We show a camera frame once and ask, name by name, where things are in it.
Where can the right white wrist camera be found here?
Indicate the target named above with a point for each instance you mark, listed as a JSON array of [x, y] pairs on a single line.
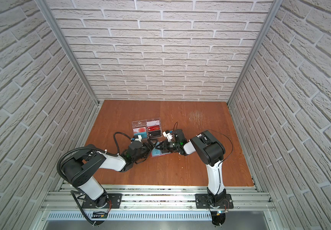
[[168, 134]]

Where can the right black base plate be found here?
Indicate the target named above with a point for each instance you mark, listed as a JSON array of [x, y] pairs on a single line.
[[209, 201]]

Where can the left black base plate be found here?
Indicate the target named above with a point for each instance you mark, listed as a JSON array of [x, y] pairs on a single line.
[[103, 202]]

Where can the white VIP card in organizer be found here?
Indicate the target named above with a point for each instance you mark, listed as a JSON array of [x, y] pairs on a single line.
[[153, 123]]

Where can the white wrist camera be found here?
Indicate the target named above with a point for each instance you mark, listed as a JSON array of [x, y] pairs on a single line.
[[168, 134], [137, 139]]

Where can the red card in organizer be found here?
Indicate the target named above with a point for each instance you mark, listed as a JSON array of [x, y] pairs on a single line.
[[153, 128]]

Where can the black cards in organizer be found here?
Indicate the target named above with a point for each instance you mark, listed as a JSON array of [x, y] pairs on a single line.
[[155, 134]]

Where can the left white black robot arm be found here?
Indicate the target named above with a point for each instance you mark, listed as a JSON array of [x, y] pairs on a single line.
[[79, 165]]

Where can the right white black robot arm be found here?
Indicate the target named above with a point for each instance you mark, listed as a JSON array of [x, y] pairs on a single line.
[[210, 151]]

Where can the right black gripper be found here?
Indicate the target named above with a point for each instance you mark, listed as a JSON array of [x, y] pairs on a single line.
[[165, 143]]

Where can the white red-dot card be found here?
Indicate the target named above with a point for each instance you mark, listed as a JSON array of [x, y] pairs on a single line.
[[140, 130]]

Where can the clear acrylic card organizer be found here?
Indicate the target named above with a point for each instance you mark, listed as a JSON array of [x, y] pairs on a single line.
[[143, 123]]

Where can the aluminium mounting rail frame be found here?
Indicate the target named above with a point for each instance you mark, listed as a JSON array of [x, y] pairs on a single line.
[[152, 203]]

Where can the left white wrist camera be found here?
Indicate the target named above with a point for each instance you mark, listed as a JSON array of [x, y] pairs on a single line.
[[137, 139]]

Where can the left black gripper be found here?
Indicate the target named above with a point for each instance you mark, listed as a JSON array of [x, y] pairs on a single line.
[[152, 143]]

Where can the teal card in organizer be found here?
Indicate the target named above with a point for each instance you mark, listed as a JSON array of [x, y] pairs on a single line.
[[142, 134]]

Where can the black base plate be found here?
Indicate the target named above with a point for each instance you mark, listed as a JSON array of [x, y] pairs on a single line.
[[209, 201], [103, 202]]

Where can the red leather card holder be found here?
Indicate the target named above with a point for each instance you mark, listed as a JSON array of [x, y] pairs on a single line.
[[157, 153]]

